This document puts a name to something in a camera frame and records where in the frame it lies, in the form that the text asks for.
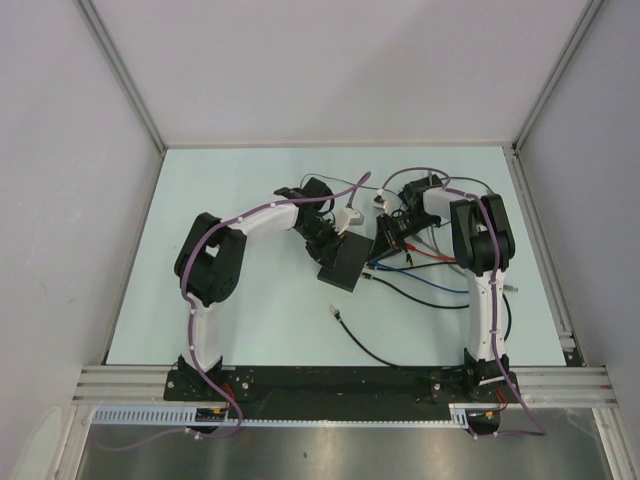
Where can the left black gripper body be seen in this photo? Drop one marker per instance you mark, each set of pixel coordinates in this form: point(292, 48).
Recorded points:
point(322, 238)

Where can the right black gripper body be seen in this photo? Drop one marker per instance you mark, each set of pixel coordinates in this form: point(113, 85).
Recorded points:
point(396, 231)

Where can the black network switch box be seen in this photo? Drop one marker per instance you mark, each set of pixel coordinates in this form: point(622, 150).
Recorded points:
point(349, 263)

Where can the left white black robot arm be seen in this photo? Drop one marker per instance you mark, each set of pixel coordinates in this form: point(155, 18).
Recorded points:
point(210, 261)

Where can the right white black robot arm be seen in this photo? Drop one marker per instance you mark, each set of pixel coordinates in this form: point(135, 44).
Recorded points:
point(483, 246)

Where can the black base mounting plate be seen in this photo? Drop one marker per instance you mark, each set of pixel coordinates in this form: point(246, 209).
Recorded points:
point(351, 394)

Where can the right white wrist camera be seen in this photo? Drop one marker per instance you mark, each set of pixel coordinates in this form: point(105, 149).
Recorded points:
point(380, 202)

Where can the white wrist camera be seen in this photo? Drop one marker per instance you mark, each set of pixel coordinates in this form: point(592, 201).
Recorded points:
point(347, 217)
point(380, 202)

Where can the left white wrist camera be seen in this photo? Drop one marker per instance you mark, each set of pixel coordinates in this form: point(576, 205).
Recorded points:
point(347, 217)

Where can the white slotted cable duct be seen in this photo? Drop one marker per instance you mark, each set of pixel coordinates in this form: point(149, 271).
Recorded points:
point(194, 417)

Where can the aluminium frame rail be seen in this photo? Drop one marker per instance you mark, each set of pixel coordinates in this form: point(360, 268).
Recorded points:
point(126, 385)

